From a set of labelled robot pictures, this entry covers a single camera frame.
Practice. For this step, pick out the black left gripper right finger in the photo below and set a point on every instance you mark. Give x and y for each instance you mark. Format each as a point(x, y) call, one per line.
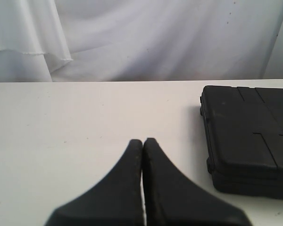
point(171, 199)

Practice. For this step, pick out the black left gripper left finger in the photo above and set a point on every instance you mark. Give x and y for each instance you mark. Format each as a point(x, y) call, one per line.
point(114, 201)

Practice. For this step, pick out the white backdrop curtain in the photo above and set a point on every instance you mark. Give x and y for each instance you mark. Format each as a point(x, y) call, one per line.
point(140, 40)

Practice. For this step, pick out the black plastic tool case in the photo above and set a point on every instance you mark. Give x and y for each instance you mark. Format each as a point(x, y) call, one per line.
point(244, 133)

